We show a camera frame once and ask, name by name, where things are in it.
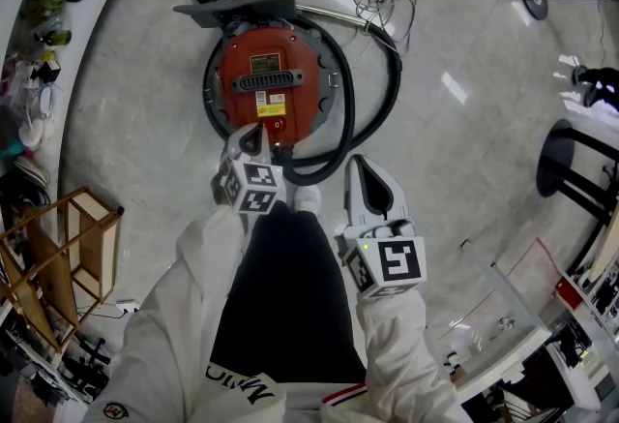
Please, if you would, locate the round beige table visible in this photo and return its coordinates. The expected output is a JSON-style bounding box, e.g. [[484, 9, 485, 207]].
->
[[534, 117, 619, 280]]

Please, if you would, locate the person's leg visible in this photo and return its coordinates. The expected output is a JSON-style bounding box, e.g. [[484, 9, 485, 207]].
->
[[209, 209, 368, 384]]

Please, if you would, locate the person's white shoe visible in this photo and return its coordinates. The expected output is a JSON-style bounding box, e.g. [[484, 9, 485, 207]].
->
[[292, 183, 324, 215]]

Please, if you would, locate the red vacuum cleaner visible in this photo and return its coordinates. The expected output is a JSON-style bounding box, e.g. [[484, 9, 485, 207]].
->
[[202, 14, 342, 150]]

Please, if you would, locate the wooden rack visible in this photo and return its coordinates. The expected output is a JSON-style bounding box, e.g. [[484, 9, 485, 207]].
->
[[0, 186, 126, 355]]

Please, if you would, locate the black vacuum hose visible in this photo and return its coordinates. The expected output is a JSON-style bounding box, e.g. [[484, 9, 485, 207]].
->
[[201, 15, 405, 186]]

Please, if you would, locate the dark green bottle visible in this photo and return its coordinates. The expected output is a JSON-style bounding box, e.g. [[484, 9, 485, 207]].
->
[[33, 27, 74, 48]]

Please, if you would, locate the red box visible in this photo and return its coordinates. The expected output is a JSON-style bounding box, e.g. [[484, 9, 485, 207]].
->
[[553, 272, 595, 312]]

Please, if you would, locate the person's torso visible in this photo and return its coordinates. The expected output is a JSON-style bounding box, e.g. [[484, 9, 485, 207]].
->
[[79, 352, 473, 423]]

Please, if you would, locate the person's right forearm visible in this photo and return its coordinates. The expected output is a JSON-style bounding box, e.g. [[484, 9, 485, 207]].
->
[[354, 287, 458, 412]]

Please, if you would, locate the white rectangular table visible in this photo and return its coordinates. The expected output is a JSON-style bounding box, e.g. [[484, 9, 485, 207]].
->
[[424, 236, 555, 391]]

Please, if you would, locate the wide white metal shelf unit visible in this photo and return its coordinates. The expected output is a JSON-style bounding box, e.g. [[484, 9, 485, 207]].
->
[[0, 0, 161, 199]]

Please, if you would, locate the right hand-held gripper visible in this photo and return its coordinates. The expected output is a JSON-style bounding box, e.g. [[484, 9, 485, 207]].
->
[[334, 154, 428, 300]]

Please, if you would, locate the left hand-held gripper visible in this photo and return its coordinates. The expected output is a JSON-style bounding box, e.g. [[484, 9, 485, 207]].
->
[[210, 123, 286, 217]]

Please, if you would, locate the person's left forearm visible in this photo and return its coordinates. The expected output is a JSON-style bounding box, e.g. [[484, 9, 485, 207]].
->
[[123, 205, 257, 364]]

